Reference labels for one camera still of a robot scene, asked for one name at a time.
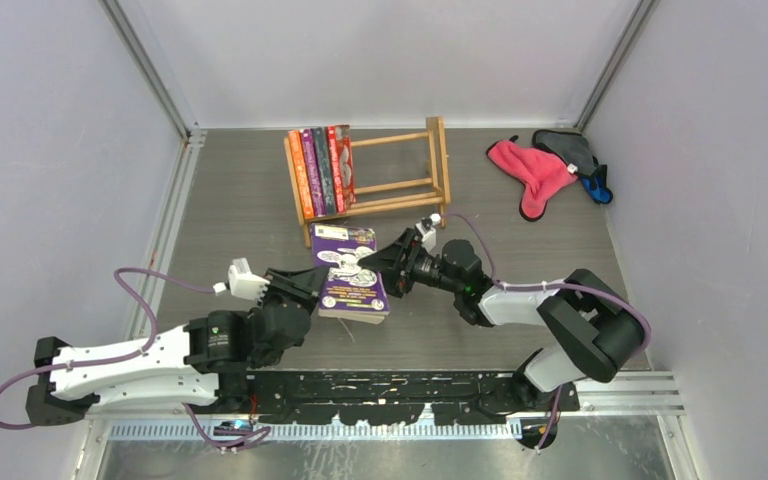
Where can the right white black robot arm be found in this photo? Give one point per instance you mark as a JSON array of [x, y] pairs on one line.
[[596, 331]]

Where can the purple book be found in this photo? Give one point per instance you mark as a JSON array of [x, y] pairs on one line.
[[316, 190], [350, 292]]

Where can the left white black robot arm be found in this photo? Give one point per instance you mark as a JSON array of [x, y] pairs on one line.
[[202, 364]]

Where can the floral Alcott book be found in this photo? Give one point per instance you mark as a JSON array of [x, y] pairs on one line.
[[325, 172]]

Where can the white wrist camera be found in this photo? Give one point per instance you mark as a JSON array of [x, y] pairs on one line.
[[427, 230], [241, 282]]

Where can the red cartoon book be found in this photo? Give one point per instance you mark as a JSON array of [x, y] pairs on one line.
[[340, 150]]

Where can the grey cloth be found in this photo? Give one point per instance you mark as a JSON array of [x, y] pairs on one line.
[[572, 148]]

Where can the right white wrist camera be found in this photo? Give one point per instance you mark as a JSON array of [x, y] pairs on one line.
[[427, 230]]

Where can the orange treehouse book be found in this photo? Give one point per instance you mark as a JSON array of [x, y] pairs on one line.
[[299, 170]]

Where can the blue cloth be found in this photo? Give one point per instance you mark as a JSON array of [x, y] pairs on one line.
[[596, 187]]

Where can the slotted cable duct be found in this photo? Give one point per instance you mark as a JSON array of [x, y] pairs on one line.
[[424, 429]]

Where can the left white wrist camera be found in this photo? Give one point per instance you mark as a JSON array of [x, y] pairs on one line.
[[241, 282]]

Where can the wooden book rack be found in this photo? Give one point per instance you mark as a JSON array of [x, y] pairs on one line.
[[394, 170]]

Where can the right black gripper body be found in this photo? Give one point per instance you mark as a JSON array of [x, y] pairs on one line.
[[427, 270]]

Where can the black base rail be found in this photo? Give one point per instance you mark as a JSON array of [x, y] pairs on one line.
[[471, 397]]

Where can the pink cloth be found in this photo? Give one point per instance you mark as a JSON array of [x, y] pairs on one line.
[[541, 173]]

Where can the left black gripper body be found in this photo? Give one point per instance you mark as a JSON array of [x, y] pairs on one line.
[[274, 302]]

